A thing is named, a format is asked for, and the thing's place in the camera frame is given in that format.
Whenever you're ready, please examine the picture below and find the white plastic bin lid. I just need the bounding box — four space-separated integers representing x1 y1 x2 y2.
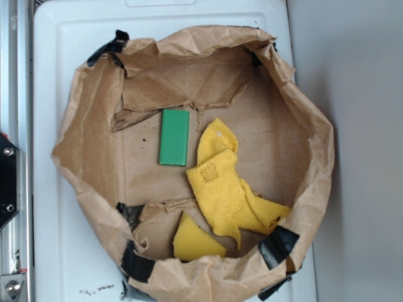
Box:
32 0 318 302

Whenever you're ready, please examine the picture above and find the yellow textured cloth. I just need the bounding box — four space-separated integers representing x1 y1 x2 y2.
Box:
186 118 290 249

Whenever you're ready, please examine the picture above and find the brown paper bag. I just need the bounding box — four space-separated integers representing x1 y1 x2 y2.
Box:
52 26 334 301

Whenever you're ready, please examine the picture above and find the yellow sponge wedge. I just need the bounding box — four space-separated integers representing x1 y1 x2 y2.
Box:
173 212 227 262

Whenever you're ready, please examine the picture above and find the metal frame rail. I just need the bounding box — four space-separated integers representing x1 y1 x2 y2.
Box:
1 1 35 301

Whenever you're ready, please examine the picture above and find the green rectangular block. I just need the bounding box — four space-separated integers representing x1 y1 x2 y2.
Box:
159 109 190 166

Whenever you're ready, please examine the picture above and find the black mounting bracket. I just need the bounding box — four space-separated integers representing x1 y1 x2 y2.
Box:
0 133 18 230

